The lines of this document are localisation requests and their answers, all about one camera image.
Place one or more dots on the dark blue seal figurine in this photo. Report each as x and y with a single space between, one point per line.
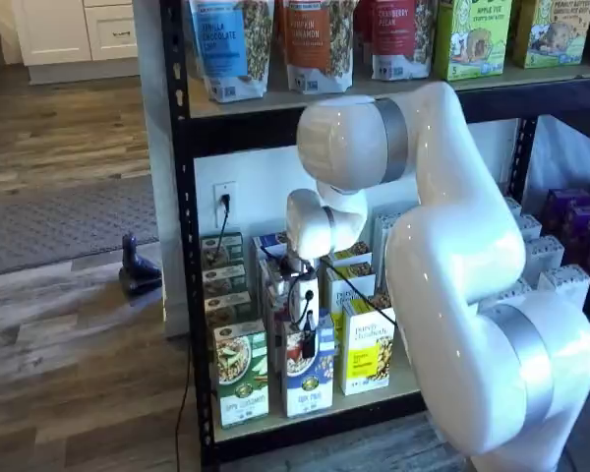
137 280

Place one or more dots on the white granola box blue label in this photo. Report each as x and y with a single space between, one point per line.
275 240
268 274

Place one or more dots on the black metal shelf rack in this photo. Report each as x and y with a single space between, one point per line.
179 147

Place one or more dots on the blue and white oatmeal box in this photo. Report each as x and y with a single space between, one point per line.
309 388
275 314

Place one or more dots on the white plastic sheet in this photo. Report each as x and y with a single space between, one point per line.
575 157

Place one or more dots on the green peanut butter box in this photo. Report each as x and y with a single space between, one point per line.
550 34

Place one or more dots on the white cabinet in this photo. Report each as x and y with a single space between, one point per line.
54 29

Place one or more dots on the green oatmeal box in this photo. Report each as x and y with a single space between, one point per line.
223 280
226 307
241 373
232 243

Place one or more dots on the particleboard shelf board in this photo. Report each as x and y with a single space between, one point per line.
373 404
285 100

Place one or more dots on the green apple pie box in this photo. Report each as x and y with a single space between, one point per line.
472 44

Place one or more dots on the orange granola pouch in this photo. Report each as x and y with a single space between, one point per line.
310 44

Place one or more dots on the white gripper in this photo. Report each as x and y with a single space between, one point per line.
314 283

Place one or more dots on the red granola pouch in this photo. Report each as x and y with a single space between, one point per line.
393 39

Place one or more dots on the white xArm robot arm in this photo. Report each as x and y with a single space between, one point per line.
462 255

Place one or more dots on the white wall outlet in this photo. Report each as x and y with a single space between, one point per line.
218 189

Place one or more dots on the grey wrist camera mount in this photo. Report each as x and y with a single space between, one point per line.
279 283

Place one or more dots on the grey door mat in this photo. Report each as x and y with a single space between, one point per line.
54 226

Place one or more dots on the white granola box yellow label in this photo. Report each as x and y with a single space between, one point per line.
369 344
354 260
349 290

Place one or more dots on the blue granola pouch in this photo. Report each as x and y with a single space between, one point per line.
221 44

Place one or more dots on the white carton with dotted top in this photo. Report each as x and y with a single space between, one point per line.
546 253
565 285
531 227
513 206
381 231
518 290

